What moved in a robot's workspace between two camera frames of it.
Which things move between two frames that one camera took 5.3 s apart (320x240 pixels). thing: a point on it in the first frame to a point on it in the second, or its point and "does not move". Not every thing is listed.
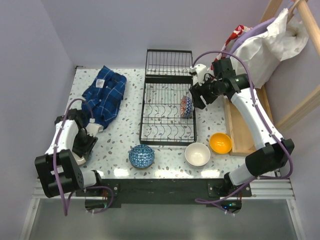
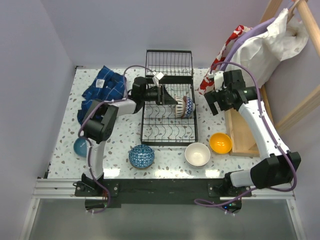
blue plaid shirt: (104, 95) does not move
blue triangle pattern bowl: (141, 156) does not move
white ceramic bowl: (197, 154) does not move
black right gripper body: (210, 90) to (221, 97)
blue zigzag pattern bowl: (187, 107) does not move
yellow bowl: (220, 143) does not move
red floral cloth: (239, 30) does not move
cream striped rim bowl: (80, 160) to (180, 107)
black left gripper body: (88, 144) to (161, 95)
